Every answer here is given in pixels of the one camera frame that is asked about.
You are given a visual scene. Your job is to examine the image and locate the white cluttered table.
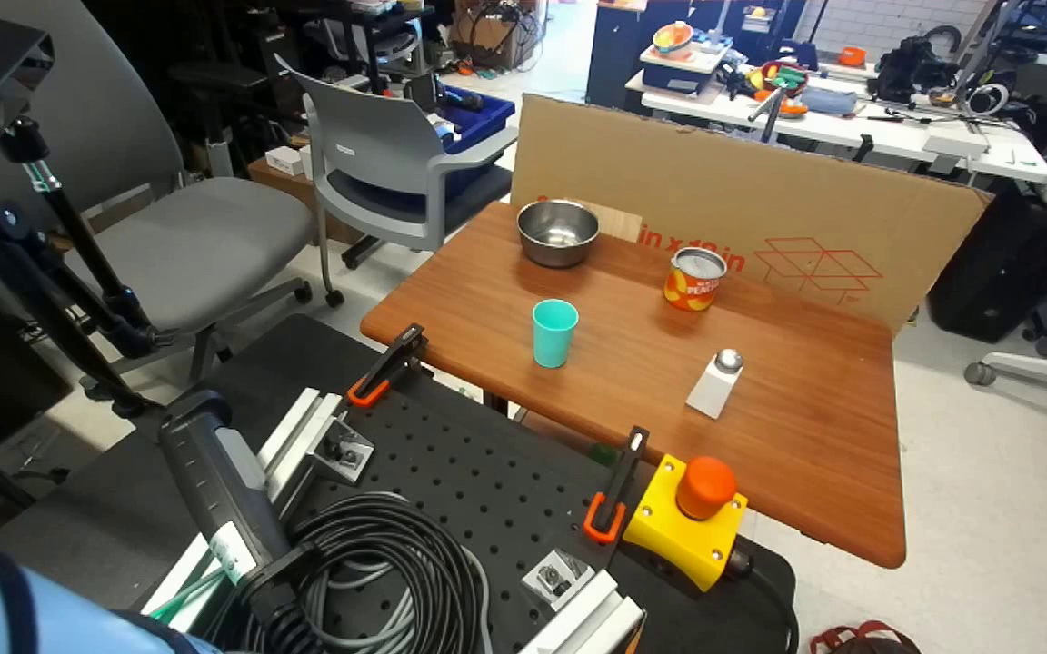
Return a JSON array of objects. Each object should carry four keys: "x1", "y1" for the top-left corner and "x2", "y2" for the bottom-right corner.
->
[{"x1": 621, "y1": 33, "x2": 1047, "y2": 188}]

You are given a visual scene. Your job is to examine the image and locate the brown cardboard sheet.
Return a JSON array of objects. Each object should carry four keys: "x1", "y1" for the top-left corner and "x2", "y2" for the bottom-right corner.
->
[{"x1": 511, "y1": 91, "x2": 998, "y2": 336}]

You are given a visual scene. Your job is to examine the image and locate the can of corn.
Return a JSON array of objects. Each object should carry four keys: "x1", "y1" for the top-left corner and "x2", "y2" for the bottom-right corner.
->
[{"x1": 663, "y1": 242, "x2": 731, "y2": 320}]

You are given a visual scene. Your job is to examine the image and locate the small white bottle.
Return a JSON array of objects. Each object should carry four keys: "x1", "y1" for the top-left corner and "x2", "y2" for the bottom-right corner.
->
[{"x1": 684, "y1": 344, "x2": 751, "y2": 424}]

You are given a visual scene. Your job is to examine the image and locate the black camera tripod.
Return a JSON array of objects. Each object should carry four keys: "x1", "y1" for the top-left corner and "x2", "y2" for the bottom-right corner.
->
[{"x1": 0, "y1": 16, "x2": 169, "y2": 422}]

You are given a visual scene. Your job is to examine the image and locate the grey plastic chair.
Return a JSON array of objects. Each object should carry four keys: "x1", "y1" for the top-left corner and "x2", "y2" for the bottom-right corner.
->
[{"x1": 270, "y1": 51, "x2": 519, "y2": 314}]

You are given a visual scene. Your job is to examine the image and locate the aluminium extrusion rail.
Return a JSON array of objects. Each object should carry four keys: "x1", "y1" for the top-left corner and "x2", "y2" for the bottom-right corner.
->
[
  {"x1": 139, "y1": 385, "x2": 350, "y2": 631},
  {"x1": 517, "y1": 566, "x2": 649, "y2": 654}
]

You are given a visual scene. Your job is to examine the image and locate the teal plastic cup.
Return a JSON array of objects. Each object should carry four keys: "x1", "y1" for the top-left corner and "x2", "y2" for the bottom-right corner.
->
[{"x1": 526, "y1": 297, "x2": 582, "y2": 374}]

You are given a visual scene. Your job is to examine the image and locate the black coiled cable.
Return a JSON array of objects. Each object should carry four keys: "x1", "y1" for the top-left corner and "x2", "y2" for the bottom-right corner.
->
[{"x1": 233, "y1": 494, "x2": 497, "y2": 654}]

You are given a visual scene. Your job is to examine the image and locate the black bag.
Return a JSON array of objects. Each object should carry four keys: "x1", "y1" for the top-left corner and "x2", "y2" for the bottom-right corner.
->
[{"x1": 871, "y1": 33, "x2": 960, "y2": 107}]

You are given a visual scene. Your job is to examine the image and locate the yellow emergency stop box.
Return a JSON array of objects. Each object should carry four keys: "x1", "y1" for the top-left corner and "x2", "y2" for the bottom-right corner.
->
[{"x1": 620, "y1": 451, "x2": 754, "y2": 596}]

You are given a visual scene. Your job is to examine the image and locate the grey padded office chair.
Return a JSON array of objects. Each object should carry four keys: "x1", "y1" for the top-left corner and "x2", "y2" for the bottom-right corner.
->
[{"x1": 0, "y1": 0, "x2": 317, "y2": 390}]

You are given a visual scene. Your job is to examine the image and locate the black perforated breadboard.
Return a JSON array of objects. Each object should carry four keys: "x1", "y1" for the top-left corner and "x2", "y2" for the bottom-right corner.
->
[{"x1": 199, "y1": 367, "x2": 805, "y2": 654}]

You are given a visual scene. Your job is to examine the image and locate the orange black clamp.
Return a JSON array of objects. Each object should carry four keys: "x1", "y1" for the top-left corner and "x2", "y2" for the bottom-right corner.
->
[
  {"x1": 577, "y1": 424, "x2": 654, "y2": 550},
  {"x1": 347, "y1": 320, "x2": 434, "y2": 414}
]

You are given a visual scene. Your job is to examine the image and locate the blue plastic bin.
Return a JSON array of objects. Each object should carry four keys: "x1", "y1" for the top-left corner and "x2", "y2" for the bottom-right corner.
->
[{"x1": 423, "y1": 85, "x2": 519, "y2": 155}]

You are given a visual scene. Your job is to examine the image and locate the stainless steel bowl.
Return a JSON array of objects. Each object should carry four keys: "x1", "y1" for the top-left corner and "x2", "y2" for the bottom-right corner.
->
[{"x1": 513, "y1": 196, "x2": 605, "y2": 273}]

